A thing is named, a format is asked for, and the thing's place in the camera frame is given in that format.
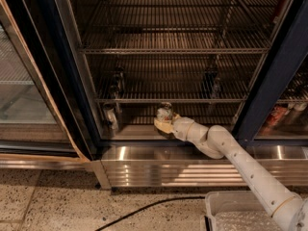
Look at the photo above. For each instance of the open glass fridge door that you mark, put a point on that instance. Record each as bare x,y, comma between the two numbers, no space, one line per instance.
43,112

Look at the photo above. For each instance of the upper wire fridge shelf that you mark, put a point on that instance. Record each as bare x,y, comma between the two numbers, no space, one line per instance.
179,27

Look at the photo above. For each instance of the stainless steel fridge base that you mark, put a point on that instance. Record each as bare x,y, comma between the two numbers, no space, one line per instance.
185,166

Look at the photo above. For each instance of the dark can left shelf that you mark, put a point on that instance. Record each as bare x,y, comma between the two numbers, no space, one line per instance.
117,86

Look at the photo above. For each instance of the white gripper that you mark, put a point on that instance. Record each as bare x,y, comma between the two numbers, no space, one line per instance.
180,127

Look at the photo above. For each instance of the dark can shelf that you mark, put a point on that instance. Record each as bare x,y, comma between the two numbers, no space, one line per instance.
117,86
211,83

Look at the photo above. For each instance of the red can right compartment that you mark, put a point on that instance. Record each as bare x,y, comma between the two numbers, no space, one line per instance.
274,118

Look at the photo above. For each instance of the clear plastic bin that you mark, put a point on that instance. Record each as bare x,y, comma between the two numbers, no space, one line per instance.
236,211

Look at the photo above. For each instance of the wire fridge shelf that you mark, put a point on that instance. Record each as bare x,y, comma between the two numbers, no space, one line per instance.
177,78
179,27

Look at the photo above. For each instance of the grey can right compartment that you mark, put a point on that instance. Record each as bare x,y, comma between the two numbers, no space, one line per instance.
292,118

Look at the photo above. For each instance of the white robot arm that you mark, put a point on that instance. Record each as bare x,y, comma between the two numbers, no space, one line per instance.
287,209

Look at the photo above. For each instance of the silver can fridge floor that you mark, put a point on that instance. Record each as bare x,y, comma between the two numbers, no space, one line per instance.
110,113

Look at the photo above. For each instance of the dark blue fridge door frame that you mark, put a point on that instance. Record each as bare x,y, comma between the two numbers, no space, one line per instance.
284,59

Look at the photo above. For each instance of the lower wire fridge shelf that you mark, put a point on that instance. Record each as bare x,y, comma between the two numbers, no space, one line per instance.
177,78

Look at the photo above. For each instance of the dark can right shelf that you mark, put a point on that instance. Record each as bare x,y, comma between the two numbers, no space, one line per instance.
211,83

